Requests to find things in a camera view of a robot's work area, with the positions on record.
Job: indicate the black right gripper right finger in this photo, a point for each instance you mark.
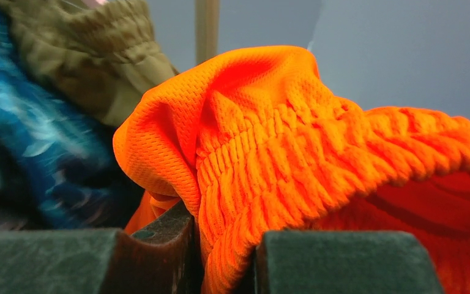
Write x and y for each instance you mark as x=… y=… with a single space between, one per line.
x=343 y=262

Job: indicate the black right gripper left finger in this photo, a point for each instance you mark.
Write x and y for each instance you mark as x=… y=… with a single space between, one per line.
x=155 y=259

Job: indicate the orange mesh shorts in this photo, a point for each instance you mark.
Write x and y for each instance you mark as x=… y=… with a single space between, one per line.
x=251 y=141

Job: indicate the dark blue patterned shorts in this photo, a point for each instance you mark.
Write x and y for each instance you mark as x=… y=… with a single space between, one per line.
x=66 y=157

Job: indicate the khaki brown shorts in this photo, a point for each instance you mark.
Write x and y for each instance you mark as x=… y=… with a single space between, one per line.
x=103 y=59

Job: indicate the wooden clothes rack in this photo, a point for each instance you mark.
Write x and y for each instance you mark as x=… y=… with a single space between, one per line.
x=207 y=14

